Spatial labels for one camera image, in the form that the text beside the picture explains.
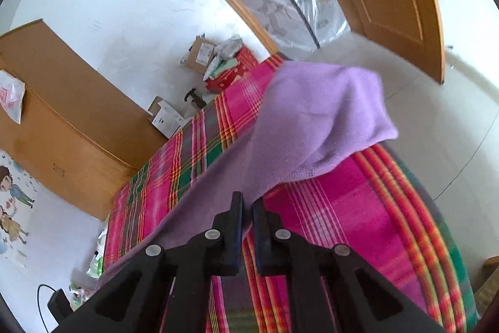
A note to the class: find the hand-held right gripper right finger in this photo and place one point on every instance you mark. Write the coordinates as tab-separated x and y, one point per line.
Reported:
258	239

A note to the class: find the wooden wardrobe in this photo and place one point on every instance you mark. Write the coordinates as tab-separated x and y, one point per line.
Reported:
78	122

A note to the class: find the green plastic bag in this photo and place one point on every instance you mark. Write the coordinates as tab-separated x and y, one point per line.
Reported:
95	266

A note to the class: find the white red-print plastic bag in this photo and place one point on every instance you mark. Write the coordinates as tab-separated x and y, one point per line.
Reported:
11	95

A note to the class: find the white plastic mailer bag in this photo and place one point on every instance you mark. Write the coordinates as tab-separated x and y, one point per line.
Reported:
228	48

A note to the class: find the small white cardboard box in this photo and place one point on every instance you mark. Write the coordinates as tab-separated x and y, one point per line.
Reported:
165	118

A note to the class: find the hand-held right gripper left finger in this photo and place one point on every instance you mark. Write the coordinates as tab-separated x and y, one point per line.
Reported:
237	239

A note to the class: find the red bag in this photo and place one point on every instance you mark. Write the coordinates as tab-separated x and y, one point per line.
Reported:
230	77

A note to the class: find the black power adapter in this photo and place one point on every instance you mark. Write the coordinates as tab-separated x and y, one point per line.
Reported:
60	303

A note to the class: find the brown cardboard box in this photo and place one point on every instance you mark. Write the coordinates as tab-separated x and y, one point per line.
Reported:
199	56

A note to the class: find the pink green plaid blanket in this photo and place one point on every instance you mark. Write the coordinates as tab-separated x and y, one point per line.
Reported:
351	208

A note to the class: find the cartoon wall sticker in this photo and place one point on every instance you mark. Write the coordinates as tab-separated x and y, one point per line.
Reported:
11	192

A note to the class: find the purple fleece pants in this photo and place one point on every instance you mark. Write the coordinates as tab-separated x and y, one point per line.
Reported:
312	114

